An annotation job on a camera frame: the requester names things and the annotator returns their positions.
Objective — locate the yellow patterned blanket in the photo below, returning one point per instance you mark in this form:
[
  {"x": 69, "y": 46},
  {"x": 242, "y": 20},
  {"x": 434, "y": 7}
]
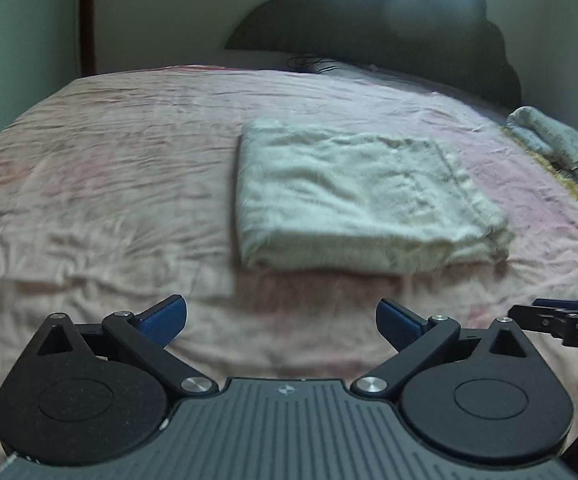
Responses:
[{"x": 542, "y": 154}]

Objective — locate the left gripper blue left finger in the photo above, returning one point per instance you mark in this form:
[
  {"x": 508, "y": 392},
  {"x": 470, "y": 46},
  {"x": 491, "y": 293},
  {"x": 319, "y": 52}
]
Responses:
[{"x": 140, "y": 340}]

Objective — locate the grey striped pillow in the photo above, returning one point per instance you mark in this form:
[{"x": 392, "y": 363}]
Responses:
[{"x": 319, "y": 65}]

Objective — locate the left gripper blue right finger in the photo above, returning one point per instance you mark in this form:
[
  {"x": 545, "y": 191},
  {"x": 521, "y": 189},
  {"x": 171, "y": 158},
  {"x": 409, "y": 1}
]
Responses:
[{"x": 421, "y": 343}]

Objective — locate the cream white pants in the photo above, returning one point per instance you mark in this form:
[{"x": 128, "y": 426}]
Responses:
[{"x": 310, "y": 198}]

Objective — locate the grey folded cloth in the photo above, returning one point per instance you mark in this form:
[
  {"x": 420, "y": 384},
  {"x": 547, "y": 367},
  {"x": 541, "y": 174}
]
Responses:
[{"x": 545, "y": 136}]

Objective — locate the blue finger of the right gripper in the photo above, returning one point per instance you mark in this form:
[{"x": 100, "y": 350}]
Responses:
[
  {"x": 535, "y": 318},
  {"x": 555, "y": 303}
]

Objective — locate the dark scalloped headboard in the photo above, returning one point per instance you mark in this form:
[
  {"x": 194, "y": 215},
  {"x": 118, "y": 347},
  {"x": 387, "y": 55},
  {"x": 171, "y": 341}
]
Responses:
[{"x": 451, "y": 42}]

